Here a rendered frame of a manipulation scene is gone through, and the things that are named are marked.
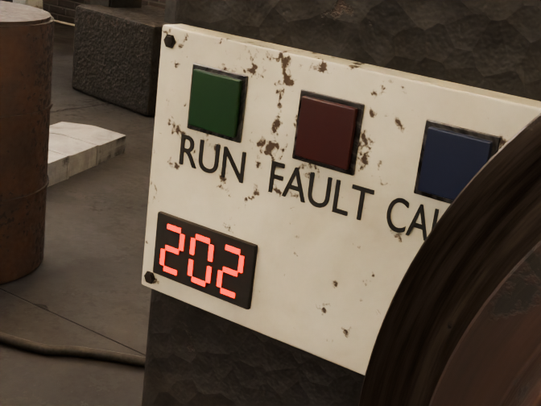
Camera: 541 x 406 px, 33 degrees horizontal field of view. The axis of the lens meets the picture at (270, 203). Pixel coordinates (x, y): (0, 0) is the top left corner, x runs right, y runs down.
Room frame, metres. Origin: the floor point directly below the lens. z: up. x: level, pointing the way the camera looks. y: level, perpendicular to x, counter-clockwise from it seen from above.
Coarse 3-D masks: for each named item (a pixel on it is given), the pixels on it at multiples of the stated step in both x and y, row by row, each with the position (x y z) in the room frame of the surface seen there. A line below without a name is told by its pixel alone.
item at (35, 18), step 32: (0, 32) 2.82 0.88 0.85; (32, 32) 2.92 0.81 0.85; (0, 64) 2.83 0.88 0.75; (32, 64) 2.93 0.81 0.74; (0, 96) 2.83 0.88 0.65; (32, 96) 2.93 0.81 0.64; (0, 128) 2.83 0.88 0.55; (32, 128) 2.94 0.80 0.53; (0, 160) 2.83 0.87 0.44; (32, 160) 2.95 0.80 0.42; (0, 192) 2.83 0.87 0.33; (32, 192) 2.95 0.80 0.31; (0, 224) 2.84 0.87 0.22; (32, 224) 2.96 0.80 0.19; (0, 256) 2.84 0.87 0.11; (32, 256) 2.97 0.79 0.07
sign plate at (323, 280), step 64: (192, 64) 0.58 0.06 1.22; (256, 64) 0.55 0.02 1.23; (320, 64) 0.53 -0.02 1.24; (192, 128) 0.57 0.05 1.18; (256, 128) 0.55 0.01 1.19; (384, 128) 0.50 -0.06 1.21; (448, 128) 0.48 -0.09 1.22; (512, 128) 0.47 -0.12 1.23; (192, 192) 0.57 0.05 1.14; (256, 192) 0.55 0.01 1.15; (320, 192) 0.52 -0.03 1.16; (384, 192) 0.50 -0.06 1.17; (192, 256) 0.57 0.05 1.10; (256, 256) 0.54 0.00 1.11; (320, 256) 0.52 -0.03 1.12; (384, 256) 0.50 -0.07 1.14; (256, 320) 0.54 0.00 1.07; (320, 320) 0.52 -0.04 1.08
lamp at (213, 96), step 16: (192, 80) 0.57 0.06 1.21; (208, 80) 0.56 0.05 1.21; (224, 80) 0.56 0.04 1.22; (240, 80) 0.55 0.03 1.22; (192, 96) 0.57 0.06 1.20; (208, 96) 0.56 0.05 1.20; (224, 96) 0.56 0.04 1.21; (240, 96) 0.55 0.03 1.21; (192, 112) 0.57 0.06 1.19; (208, 112) 0.56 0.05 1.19; (224, 112) 0.56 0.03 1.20; (208, 128) 0.56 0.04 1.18; (224, 128) 0.56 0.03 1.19
